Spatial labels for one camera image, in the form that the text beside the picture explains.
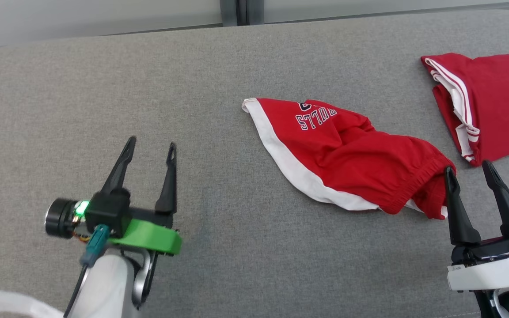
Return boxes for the grey window frame post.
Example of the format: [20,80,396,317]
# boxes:
[220,0,265,27]

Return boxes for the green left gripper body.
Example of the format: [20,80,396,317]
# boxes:
[45,198,182,256]

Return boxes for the red jersey with white stripes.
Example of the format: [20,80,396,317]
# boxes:
[421,52,509,167]

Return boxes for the left arm cable teal plug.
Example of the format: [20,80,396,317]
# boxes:
[63,224,110,318]

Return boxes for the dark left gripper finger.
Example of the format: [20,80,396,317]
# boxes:
[101,136,137,196]
[155,142,178,216]

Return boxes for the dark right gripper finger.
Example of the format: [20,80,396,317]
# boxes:
[482,160,509,238]
[443,166,482,246]

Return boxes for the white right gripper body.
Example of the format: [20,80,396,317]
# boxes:
[447,233,509,292]

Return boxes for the red shorts with white trim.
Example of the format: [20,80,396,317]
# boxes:
[242,98,457,220]

